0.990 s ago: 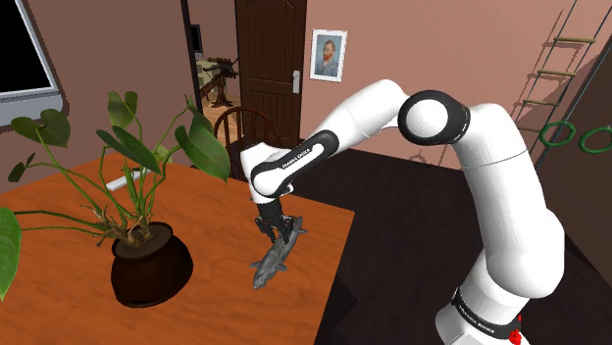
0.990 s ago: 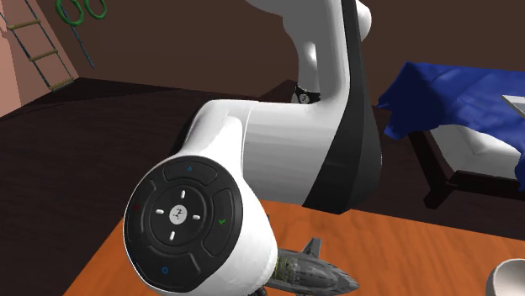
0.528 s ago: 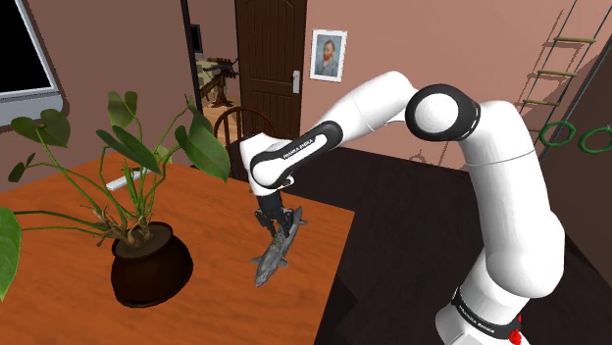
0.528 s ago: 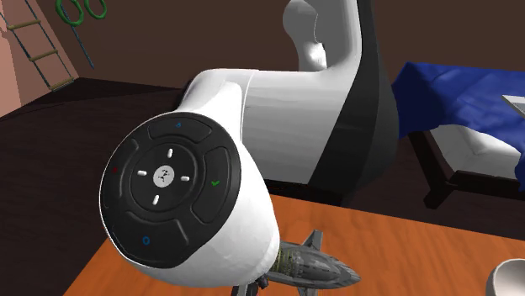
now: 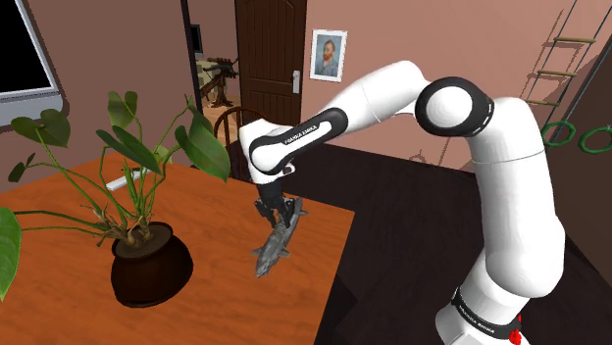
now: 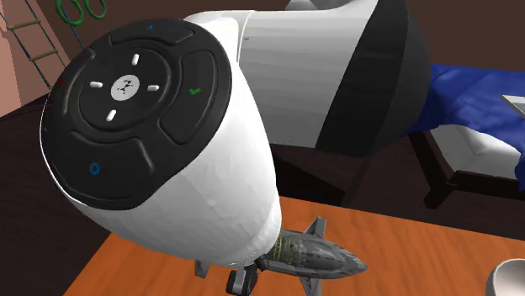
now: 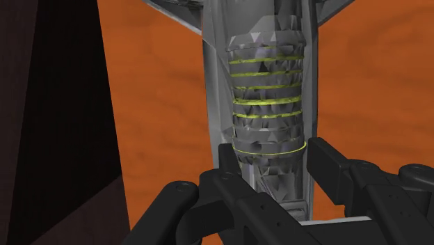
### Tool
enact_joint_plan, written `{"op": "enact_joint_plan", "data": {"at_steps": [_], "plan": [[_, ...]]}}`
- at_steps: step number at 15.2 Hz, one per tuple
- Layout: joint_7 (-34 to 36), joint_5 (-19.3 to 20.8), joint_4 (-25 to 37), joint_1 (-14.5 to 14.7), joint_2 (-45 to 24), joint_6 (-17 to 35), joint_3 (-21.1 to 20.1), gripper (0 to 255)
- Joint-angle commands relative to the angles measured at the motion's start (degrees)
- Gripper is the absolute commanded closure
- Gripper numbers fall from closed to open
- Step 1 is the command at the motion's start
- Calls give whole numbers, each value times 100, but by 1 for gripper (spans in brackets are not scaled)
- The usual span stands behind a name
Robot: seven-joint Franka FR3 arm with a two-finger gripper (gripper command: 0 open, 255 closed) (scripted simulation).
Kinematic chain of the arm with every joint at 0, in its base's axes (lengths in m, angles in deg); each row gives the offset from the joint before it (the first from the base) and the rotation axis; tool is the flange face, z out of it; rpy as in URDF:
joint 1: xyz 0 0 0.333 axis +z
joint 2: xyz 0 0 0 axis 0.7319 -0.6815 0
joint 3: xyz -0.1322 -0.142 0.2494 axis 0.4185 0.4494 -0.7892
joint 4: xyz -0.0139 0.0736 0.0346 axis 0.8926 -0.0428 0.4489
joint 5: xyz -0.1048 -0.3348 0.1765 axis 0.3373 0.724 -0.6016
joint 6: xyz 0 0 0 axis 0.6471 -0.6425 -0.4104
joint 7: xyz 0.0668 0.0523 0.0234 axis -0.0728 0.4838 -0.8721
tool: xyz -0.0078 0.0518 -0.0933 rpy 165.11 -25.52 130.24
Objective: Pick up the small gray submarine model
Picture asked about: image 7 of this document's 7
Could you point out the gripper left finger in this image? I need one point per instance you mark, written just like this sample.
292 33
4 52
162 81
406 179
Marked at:
234 207

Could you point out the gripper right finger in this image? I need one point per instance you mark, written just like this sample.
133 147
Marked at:
373 193

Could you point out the grey object with yellow rings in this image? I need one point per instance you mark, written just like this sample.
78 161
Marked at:
268 91

